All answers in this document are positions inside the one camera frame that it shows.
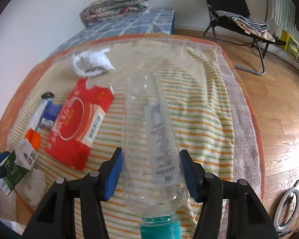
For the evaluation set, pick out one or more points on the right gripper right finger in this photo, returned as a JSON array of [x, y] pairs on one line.
[[193, 176]]

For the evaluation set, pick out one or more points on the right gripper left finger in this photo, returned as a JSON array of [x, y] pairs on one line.
[[110, 171]]

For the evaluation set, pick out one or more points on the green white carton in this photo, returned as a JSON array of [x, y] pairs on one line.
[[17, 165]]

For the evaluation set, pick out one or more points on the white tissue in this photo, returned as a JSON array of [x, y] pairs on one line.
[[33, 186]]

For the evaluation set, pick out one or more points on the clear plastic bottle teal cap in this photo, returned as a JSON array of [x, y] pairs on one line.
[[153, 181]]

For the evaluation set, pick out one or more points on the long white plastic package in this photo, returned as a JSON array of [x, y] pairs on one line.
[[36, 117]]

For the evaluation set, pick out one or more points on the red cardboard box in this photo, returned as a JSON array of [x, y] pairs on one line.
[[77, 124]]

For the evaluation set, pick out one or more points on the blue snack wrapper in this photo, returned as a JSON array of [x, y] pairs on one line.
[[49, 115]]

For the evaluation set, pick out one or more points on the orange floral bedsheet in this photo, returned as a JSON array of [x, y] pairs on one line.
[[247, 144]]

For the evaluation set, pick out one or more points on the small black clip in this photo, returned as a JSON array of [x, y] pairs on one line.
[[47, 95]]

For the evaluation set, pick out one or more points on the striped yellow towel blanket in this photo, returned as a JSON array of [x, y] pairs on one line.
[[197, 100]]

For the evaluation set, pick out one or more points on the white crumpled plastic bag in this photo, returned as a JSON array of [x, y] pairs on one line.
[[91, 63]]

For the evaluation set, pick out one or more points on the blue checkered mattress sheet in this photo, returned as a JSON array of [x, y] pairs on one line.
[[152, 21]]

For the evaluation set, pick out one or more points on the striped cloth on chair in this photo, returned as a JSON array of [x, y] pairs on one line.
[[249, 26]]

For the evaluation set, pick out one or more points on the yellow plastic crate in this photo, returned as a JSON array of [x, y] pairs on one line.
[[292, 46]]

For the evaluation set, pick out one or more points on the folded floral quilt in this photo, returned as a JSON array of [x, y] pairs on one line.
[[102, 10]]

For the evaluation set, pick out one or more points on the black folding chair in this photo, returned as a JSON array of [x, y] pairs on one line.
[[237, 7]]

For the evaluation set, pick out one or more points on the green striped hanging towel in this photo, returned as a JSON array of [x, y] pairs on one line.
[[283, 14]]

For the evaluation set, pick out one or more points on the white ring light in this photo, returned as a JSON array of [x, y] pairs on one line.
[[287, 210]]

